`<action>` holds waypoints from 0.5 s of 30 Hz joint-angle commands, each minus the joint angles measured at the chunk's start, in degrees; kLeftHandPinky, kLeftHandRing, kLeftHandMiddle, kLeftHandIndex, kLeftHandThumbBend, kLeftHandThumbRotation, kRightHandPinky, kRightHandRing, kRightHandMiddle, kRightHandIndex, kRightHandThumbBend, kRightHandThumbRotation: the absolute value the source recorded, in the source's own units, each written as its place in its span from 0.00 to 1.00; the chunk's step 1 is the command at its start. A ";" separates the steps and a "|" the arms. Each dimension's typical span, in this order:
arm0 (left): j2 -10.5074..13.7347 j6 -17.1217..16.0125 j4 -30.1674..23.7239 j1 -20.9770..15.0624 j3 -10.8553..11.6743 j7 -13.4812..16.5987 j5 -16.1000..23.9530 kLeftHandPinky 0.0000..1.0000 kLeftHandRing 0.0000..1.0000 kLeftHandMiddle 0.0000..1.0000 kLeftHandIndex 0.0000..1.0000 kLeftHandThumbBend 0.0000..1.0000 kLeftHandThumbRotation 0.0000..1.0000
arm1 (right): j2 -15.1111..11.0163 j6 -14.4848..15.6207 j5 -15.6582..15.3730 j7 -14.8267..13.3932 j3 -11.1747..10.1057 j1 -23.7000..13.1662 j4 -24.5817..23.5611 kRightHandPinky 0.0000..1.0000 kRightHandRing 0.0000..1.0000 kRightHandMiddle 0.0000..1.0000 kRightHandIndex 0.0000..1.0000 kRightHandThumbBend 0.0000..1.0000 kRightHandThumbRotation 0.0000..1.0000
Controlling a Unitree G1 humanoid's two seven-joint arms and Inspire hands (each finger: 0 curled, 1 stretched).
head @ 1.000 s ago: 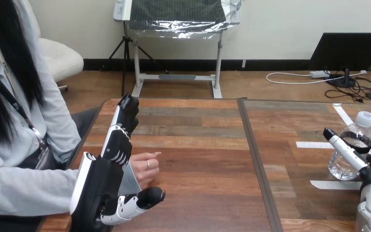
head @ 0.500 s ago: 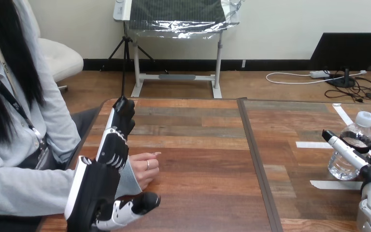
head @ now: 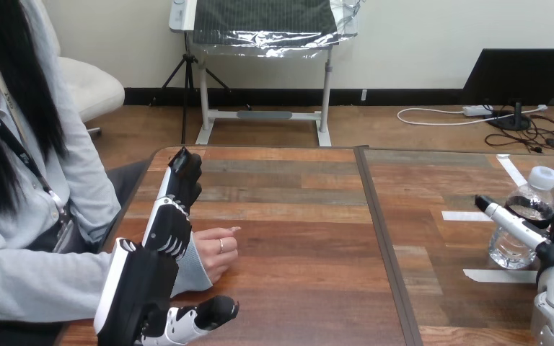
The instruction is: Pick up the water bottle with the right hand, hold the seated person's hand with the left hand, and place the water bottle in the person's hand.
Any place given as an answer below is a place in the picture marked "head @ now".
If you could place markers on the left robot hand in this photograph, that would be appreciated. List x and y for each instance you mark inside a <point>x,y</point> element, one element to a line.
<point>133,291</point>

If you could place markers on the person's hand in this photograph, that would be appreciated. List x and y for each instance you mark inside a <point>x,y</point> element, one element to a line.
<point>215,258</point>

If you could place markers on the clear water bottle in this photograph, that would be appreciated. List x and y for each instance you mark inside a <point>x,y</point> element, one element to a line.
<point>528,203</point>

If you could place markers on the person's forearm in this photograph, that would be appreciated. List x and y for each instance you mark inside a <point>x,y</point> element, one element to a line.
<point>33,281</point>

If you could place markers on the person's body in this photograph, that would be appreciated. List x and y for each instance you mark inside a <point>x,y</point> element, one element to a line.
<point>23,143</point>

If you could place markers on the white desk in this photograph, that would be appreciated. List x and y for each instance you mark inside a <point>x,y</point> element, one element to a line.
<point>262,115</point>

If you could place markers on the white power strip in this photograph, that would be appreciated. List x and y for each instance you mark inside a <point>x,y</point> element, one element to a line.
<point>477,110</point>

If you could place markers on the dark screen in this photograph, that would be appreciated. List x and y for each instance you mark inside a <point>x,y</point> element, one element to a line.
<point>520,76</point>

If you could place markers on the black tripod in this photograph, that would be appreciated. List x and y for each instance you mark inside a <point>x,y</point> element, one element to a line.
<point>187,71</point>

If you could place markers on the white cushioned chair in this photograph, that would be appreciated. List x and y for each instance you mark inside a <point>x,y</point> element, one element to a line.
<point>90,86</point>

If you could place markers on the foil sheet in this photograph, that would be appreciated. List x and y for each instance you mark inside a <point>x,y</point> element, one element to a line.
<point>267,24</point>

